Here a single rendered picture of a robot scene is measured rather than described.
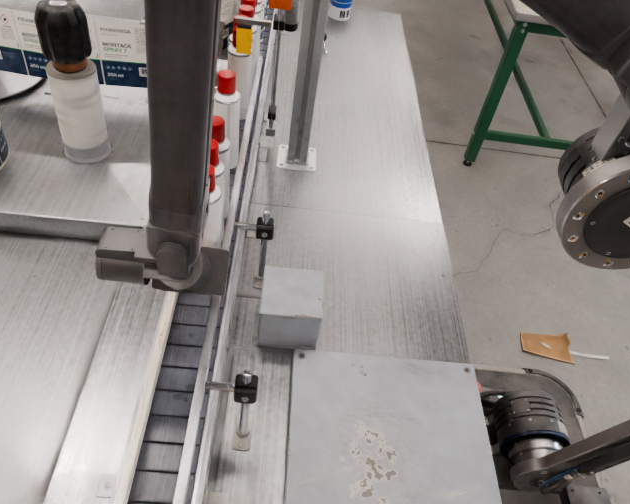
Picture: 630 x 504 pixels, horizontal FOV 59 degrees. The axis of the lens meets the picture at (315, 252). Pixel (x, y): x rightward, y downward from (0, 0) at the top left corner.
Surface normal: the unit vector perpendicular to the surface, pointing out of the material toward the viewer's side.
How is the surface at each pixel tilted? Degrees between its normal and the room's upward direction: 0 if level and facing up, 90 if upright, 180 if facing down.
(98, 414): 0
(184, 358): 0
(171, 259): 95
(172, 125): 95
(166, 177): 92
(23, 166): 0
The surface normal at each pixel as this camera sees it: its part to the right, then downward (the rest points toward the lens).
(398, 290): 0.12, -0.69
